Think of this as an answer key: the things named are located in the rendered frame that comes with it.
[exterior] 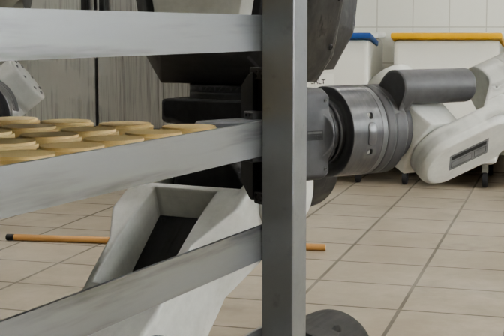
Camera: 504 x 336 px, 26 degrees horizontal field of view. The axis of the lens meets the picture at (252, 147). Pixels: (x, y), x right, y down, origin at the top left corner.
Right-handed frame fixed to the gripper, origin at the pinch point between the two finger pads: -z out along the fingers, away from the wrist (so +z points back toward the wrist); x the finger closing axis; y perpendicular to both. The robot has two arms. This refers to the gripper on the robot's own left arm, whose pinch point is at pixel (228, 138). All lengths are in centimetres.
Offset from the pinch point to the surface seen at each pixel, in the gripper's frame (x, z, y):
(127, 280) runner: -7.5, -19.0, 16.7
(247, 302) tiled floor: -69, 118, -175
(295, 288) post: -12.4, 1.5, 8.3
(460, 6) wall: 23, 378, -354
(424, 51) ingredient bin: -1, 320, -320
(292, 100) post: 3.8, 0.9, 8.5
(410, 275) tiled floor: -69, 181, -175
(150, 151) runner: 1.2, -16.2, 15.1
